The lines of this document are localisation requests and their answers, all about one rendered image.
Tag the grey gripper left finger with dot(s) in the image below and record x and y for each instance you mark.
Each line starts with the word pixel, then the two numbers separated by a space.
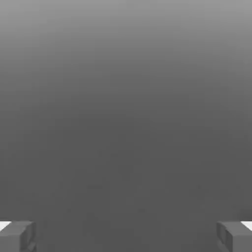
pixel 15 236

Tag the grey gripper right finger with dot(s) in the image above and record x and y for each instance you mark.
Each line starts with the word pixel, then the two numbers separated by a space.
pixel 236 236

